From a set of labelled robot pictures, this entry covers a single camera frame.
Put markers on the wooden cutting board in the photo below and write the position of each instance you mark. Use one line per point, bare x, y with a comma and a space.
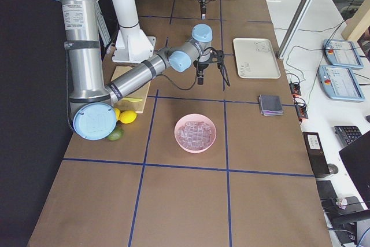
138, 107

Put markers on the lower teach pendant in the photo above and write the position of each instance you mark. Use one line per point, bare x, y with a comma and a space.
339, 83

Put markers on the pink bowl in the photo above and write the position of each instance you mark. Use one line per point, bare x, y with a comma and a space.
195, 117

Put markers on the black box with label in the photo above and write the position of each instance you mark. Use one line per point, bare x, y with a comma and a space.
316, 154

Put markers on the upper orange circuit board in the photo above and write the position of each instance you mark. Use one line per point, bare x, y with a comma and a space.
295, 89

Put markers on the black laptop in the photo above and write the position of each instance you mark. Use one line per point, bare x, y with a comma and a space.
356, 159

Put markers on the ice cubes in bowl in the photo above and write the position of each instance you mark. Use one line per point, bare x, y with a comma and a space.
195, 135

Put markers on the green avocado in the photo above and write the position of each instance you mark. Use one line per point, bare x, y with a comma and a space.
116, 134

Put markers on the lower orange circuit board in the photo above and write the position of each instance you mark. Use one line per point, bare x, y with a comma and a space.
301, 109

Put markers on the cream bear tray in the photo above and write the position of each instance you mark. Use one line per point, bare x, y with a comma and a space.
255, 59

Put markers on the upper teach pendant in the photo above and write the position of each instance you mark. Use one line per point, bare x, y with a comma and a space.
342, 52

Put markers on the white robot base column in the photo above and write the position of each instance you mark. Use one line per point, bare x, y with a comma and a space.
132, 44

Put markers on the yellow lemon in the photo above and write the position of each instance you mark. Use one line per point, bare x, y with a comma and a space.
127, 116
117, 113

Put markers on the teach pendant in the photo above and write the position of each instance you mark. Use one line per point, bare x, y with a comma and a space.
339, 83
342, 52

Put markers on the black keyboard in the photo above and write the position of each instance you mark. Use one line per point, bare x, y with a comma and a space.
347, 134

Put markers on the aluminium frame post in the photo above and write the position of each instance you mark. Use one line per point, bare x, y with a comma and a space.
293, 27

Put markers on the computer mouse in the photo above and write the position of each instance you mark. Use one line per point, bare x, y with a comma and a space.
333, 169

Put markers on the folded grey cloth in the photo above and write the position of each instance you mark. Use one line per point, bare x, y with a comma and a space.
270, 105

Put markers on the orange circuit board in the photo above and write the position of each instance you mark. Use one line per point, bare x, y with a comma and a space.
301, 109
295, 89

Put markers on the yellow plastic knife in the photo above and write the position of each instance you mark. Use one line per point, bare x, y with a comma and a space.
132, 99

